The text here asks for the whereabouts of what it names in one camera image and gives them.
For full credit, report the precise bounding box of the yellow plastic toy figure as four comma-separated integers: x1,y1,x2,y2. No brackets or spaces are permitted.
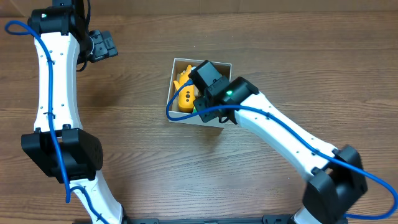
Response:
173,65,196,113

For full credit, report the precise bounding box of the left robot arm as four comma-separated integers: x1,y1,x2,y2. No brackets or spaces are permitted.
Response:
21,0,127,223

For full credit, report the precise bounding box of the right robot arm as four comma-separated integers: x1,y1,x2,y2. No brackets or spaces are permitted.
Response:
192,76,368,223

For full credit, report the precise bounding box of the white cardboard box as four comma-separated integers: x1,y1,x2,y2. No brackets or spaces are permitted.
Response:
165,57,233,129

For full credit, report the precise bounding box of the right blue cable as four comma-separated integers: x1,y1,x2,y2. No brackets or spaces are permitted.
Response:
165,78,398,221

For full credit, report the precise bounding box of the blue cable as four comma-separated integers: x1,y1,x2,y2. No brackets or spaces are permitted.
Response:
165,78,398,221
4,20,109,224

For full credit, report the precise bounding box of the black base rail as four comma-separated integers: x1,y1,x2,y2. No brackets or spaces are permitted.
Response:
122,215,295,224

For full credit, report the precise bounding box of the left blue cable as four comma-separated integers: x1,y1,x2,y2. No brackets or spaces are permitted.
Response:
4,20,109,224

